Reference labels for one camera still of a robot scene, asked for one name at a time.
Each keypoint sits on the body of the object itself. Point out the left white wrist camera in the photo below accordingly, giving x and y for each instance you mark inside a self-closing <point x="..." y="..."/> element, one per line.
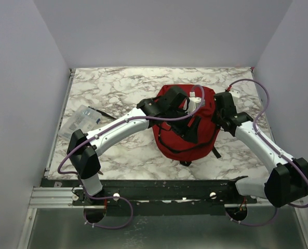
<point x="193" y="102"/>

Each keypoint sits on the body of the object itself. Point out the clear plastic organizer box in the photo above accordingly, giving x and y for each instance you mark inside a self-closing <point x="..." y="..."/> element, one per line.
<point x="84" y="118"/>

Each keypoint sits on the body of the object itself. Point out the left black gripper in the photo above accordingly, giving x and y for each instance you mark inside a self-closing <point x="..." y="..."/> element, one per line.
<point x="191" y="133"/>

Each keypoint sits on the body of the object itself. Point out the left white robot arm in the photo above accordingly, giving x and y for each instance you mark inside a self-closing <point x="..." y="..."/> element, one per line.
<point x="174" y="107"/>

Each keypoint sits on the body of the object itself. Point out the red backpack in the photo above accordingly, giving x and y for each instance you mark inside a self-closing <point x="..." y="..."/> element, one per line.
<point x="173" y="146"/>

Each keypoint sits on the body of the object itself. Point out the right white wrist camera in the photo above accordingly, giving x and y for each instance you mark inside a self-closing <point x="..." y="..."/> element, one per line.
<point x="234" y="93"/>

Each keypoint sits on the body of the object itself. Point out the aluminium mounting rail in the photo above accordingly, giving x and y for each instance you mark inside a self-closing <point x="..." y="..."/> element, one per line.
<point x="62" y="198"/>

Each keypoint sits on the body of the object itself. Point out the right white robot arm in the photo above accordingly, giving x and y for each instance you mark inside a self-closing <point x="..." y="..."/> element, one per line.
<point x="288" y="179"/>

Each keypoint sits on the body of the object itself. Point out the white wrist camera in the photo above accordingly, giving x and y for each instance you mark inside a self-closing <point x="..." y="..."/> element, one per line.
<point x="234" y="93"/>
<point x="193" y="102"/>

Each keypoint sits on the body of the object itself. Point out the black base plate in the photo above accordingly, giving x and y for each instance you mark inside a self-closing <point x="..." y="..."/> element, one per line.
<point x="213" y="194"/>

